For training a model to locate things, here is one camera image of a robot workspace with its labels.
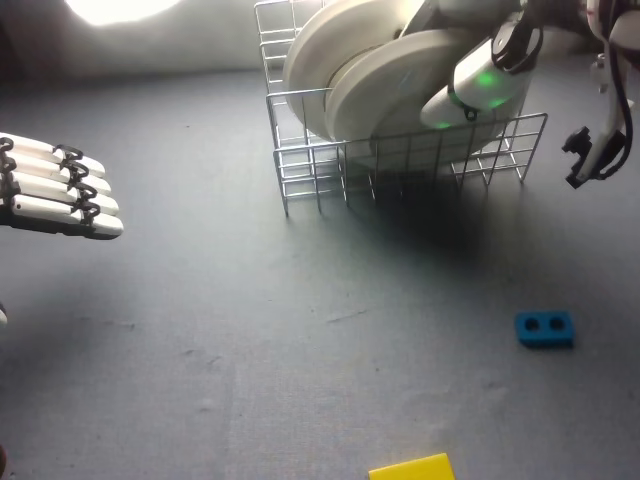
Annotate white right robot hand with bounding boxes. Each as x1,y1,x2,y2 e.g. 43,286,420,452
399,0,544,132

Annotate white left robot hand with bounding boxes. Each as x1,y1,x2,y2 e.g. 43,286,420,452
0,132,125,242

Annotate white round plate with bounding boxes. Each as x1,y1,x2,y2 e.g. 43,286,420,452
323,28,527,154
282,0,426,141

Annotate blue block with two holes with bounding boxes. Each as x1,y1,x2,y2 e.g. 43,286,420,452
514,310,576,350

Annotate yellow rectangular block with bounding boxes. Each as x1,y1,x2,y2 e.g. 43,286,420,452
368,452,457,480

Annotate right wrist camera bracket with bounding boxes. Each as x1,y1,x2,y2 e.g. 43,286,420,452
562,29,636,191

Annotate silver wire dish rack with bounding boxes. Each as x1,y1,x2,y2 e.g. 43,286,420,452
253,0,549,217

